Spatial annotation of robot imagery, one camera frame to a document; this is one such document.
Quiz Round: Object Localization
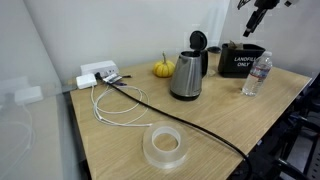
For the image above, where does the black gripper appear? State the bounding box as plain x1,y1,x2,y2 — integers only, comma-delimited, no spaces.
242,0,281,38

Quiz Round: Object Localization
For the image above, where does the brown paper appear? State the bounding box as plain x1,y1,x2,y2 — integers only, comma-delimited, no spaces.
228,40,245,51

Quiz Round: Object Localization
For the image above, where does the black landfill bin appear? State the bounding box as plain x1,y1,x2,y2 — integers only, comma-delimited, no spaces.
217,42,267,79

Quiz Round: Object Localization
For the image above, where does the black round kettle base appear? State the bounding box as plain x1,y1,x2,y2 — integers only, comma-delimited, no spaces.
207,46,222,55

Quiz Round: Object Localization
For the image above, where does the clear plastic water bottle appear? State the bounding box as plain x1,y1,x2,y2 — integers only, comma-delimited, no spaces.
241,50,273,98

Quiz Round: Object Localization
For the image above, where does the stainless steel electric kettle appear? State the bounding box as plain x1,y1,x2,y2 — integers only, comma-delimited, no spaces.
169,30,209,102

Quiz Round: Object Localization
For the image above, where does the small yellow pumpkin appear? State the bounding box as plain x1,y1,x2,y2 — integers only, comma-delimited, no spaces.
152,51,176,79

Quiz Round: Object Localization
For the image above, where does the small silver usb adapter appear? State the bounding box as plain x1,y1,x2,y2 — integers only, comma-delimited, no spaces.
103,73,123,84

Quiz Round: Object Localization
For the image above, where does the white power strip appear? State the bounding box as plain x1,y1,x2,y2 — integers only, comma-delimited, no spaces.
80,59,120,78

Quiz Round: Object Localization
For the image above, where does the clear tape roll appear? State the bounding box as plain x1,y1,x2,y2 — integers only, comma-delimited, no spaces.
142,120,189,170

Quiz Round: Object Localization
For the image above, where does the white square power adapter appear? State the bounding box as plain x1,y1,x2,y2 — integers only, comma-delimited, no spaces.
75,73,98,90

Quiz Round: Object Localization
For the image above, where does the white partition board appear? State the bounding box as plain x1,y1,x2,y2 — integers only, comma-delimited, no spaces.
0,0,88,180

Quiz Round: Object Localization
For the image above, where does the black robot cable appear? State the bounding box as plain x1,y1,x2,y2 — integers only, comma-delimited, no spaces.
237,0,252,10

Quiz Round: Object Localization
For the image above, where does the black metal chair frame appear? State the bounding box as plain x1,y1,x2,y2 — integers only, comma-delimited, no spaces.
266,73,320,180

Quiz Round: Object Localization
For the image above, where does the thick black power cable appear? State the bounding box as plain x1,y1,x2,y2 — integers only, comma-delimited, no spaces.
94,72,253,180

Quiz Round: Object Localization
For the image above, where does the thin white charging cable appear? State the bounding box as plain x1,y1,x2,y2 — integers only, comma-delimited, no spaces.
90,84,154,128

